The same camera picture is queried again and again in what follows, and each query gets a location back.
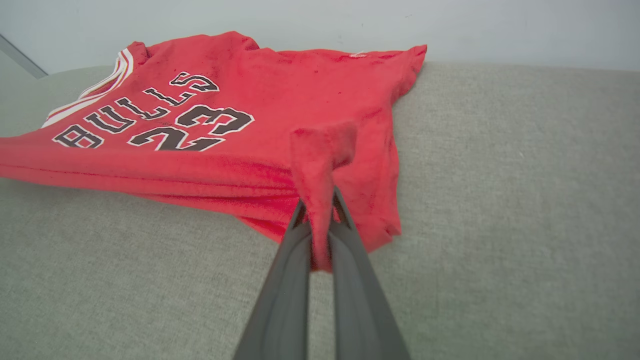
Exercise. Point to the grey wall trim strip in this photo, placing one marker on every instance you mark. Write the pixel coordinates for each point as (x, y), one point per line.
(20, 56)

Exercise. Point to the grey fabric sofa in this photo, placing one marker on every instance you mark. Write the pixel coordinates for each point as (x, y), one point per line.
(500, 200)

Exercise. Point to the red white Bulls jersey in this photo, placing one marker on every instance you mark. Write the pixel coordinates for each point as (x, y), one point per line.
(280, 95)

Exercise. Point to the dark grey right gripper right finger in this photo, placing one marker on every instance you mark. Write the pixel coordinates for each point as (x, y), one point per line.
(360, 310)

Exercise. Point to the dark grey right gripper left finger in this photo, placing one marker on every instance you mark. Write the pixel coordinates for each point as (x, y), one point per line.
(282, 310)

